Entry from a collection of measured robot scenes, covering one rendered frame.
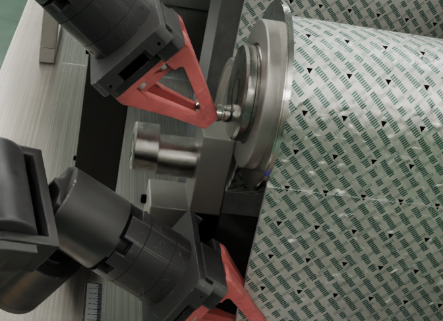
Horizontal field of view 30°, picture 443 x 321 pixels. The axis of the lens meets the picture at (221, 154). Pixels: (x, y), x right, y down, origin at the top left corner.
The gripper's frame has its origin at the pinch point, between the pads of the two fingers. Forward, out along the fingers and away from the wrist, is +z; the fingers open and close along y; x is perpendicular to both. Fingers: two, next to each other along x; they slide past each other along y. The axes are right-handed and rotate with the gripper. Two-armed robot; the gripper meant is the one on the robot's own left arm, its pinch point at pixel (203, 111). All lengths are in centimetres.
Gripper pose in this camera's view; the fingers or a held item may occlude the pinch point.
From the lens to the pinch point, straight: 64.4
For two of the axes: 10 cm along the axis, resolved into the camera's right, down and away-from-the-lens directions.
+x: 7.6, -6.2, -2.2
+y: 1.4, 4.8, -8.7
